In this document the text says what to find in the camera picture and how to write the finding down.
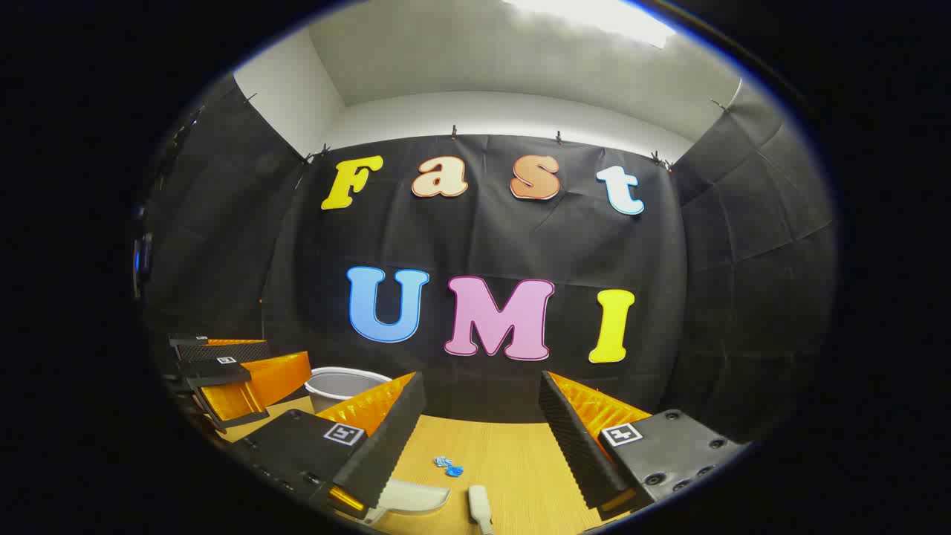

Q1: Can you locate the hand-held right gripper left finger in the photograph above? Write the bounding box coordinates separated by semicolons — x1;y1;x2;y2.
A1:
236;372;426;519

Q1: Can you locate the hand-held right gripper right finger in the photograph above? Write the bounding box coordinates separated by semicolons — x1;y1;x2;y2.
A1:
539;370;747;521

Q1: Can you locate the white dustpan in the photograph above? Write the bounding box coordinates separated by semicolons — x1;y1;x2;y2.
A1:
364;479;451;526

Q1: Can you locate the white garbage bin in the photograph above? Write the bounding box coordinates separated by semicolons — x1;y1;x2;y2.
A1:
305;366;393;415

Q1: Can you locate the small white broom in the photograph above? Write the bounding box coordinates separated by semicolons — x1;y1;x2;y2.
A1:
468;485;496;535

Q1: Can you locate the black backdrop cloth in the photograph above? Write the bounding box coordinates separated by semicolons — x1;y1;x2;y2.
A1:
141;74;837;447

